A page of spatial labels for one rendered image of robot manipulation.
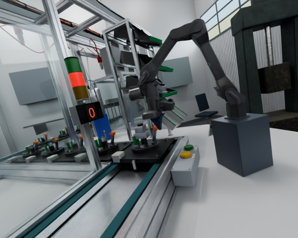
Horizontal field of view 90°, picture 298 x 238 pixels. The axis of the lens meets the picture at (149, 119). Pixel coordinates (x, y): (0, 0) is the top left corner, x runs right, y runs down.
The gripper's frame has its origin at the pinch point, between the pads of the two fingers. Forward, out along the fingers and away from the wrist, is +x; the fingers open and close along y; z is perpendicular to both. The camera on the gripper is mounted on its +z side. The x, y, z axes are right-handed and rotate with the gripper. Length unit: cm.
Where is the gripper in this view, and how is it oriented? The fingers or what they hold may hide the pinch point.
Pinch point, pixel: (158, 122)
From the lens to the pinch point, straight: 69.0
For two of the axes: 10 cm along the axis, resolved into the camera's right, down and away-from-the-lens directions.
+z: 8.9, -1.5, -4.3
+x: 2.3, 9.6, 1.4
